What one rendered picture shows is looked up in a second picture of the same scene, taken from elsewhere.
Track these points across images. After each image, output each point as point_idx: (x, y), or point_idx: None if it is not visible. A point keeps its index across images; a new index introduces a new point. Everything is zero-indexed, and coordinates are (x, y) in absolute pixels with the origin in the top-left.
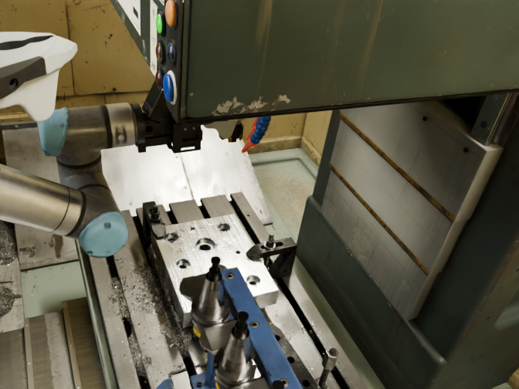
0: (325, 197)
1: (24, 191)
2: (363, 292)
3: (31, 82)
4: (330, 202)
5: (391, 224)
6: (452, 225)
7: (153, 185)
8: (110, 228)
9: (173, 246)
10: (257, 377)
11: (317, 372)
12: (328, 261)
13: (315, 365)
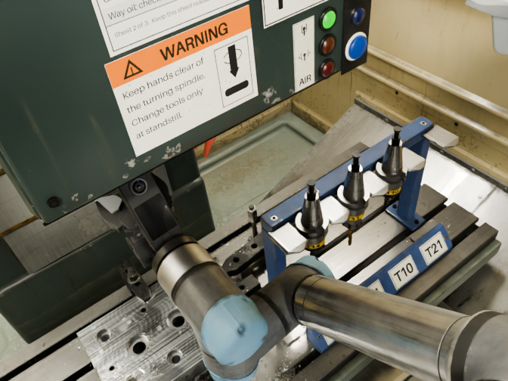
0: (23, 259)
1: (363, 286)
2: (125, 242)
3: None
4: (33, 252)
5: None
6: None
7: None
8: (317, 258)
9: (149, 377)
10: (263, 280)
11: (243, 242)
12: (75, 283)
13: (237, 244)
